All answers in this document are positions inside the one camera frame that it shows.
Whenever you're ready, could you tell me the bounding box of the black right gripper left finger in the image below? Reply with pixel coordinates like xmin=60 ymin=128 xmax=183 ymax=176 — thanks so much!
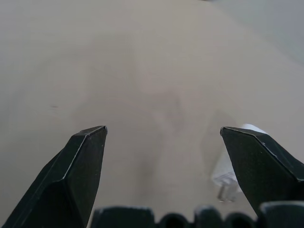
xmin=1 ymin=125 xmax=108 ymax=228

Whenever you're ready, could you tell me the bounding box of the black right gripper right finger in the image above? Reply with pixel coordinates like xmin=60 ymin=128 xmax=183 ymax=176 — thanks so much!
xmin=219 ymin=126 xmax=304 ymax=217

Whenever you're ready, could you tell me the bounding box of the white plug adapter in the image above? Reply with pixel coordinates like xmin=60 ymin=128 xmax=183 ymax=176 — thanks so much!
xmin=211 ymin=123 xmax=268 ymax=203

